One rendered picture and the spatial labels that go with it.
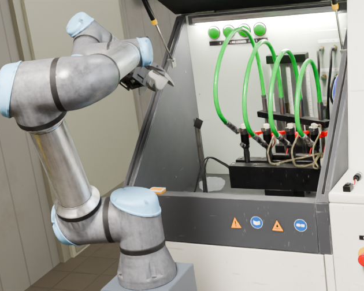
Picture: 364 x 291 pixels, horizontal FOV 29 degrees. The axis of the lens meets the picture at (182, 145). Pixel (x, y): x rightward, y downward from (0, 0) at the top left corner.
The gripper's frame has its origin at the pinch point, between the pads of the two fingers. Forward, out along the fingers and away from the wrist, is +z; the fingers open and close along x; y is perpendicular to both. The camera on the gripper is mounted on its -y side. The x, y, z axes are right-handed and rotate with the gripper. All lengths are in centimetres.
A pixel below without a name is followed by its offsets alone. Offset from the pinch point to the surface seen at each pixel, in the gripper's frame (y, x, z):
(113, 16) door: -160, -193, 89
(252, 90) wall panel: -29, -8, 46
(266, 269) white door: 40, 13, 49
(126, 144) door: -95, -209, 143
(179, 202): 26.3, -7.6, 26.3
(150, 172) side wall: 13.0, -26.6, 26.5
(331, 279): 41, 33, 56
